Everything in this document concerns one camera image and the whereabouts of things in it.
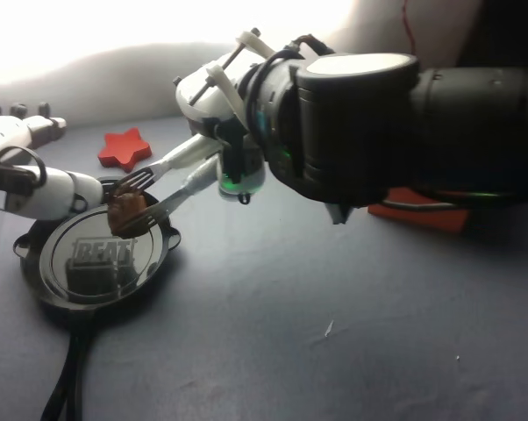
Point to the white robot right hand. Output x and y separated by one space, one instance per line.
202 101

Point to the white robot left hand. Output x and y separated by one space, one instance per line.
53 193

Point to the silver metal tongs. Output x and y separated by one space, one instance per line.
176 160

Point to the brown food piece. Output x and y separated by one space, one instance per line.
126 210

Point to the black frying pan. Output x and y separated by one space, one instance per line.
97 263

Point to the red star block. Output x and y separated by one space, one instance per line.
123 147

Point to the grey table cloth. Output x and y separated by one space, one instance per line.
290 307

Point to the large orange block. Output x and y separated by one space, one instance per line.
422 219

